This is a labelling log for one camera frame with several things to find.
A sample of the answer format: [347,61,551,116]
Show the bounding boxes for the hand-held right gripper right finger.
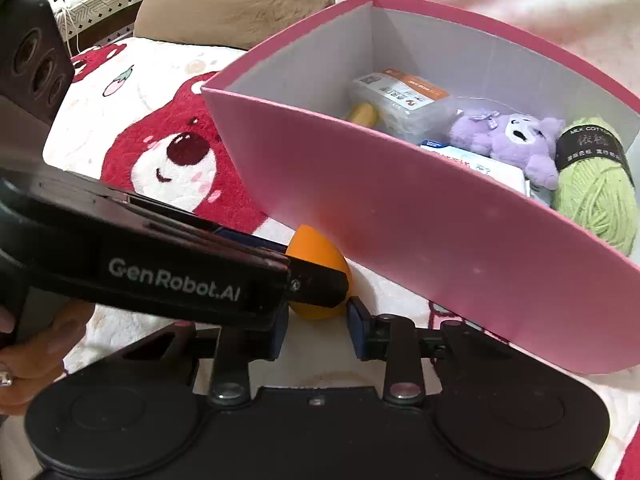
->
[346,297,511,405]

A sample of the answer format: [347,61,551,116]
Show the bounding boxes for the gold cylinder tube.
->
[346,101,380,129]

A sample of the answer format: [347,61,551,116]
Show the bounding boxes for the person's left hand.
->
[0,302,97,417]

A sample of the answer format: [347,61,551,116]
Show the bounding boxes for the orange makeup sponge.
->
[285,225,354,321]

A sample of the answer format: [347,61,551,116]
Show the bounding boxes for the pink cardboard box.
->
[200,0,640,376]

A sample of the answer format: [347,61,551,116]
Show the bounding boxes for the clear box with orange label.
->
[347,70,459,144]

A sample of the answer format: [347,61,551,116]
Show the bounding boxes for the brown pillow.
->
[134,0,336,52]

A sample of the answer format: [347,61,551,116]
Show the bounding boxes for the purple plush toy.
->
[447,110,569,191]

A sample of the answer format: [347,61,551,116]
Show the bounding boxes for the green yarn ball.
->
[550,117,639,257]

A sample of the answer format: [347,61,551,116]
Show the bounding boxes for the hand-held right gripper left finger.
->
[120,305,290,407]

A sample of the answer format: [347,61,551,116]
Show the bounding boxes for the white tissue packet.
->
[417,140,534,199]

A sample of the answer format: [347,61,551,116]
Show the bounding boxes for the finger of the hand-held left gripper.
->
[286,257,353,310]
[214,226,302,260]

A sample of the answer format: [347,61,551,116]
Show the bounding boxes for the red bear printed blanket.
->
[42,37,640,480]

